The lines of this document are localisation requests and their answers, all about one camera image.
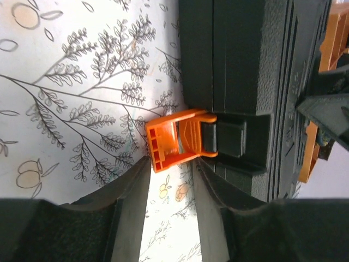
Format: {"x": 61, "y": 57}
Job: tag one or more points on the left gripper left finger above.
{"x": 106, "y": 225}

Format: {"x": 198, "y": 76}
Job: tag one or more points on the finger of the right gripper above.
{"x": 326, "y": 105}

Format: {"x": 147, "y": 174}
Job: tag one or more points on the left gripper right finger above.
{"x": 234, "y": 226}

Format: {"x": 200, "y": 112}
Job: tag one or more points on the black plastic tool case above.
{"x": 245, "y": 67}

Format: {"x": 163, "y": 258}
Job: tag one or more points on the wooden compartment tray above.
{"x": 333, "y": 54}

